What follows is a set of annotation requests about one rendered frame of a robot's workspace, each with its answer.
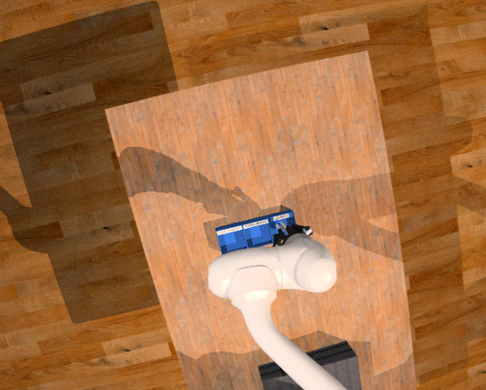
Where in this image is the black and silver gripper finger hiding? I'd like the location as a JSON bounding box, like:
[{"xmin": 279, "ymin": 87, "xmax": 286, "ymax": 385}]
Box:
[
  {"xmin": 272, "ymin": 224, "xmax": 287, "ymax": 247},
  {"xmin": 280, "ymin": 222, "xmax": 313, "ymax": 235}
]

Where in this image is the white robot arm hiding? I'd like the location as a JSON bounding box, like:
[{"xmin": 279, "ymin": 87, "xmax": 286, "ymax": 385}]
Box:
[{"xmin": 208, "ymin": 233, "xmax": 347, "ymax": 390}]

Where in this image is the blue three-compartment bin rack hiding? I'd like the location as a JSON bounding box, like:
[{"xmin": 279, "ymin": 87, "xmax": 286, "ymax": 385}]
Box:
[{"xmin": 215, "ymin": 209, "xmax": 296, "ymax": 255}]

